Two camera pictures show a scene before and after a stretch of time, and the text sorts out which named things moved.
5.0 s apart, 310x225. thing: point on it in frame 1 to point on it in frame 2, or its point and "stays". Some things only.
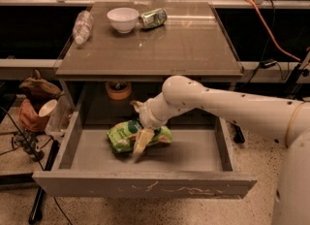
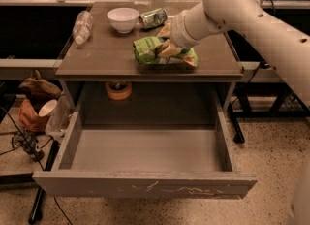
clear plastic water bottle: x=82 y=27 stays
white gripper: x=147 y=117 to x=177 y=31
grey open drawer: x=198 y=163 stays
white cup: x=47 y=108 stays
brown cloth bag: x=39 y=90 stays
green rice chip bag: x=122 y=135 to x=144 y=51
